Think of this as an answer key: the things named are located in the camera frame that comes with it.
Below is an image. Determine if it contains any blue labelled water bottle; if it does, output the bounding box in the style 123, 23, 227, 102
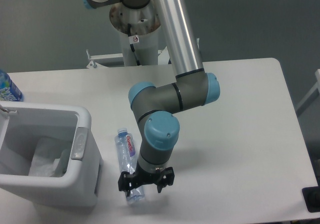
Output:
0, 70, 24, 102

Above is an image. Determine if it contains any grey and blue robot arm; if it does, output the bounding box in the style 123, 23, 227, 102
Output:
82, 0, 220, 196

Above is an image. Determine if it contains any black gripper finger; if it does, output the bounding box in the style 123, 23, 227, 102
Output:
155, 167, 174, 194
118, 171, 138, 197

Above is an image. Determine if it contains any black cable on pedestal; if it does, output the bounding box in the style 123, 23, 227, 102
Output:
127, 23, 141, 66

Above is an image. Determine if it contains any white trash can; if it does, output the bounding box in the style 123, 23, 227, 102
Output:
0, 101, 103, 207

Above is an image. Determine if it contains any black clamp at table edge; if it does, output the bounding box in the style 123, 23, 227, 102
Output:
302, 186, 320, 213

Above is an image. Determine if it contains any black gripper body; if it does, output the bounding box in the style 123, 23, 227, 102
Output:
133, 166, 166, 186

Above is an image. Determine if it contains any clear plastic bottle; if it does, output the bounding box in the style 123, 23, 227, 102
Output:
114, 128, 145, 205

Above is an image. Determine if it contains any white plastic wrapper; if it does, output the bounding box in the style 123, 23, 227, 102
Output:
28, 137, 72, 177

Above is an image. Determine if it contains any white frame at right edge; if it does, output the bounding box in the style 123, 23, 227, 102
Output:
295, 69, 320, 117

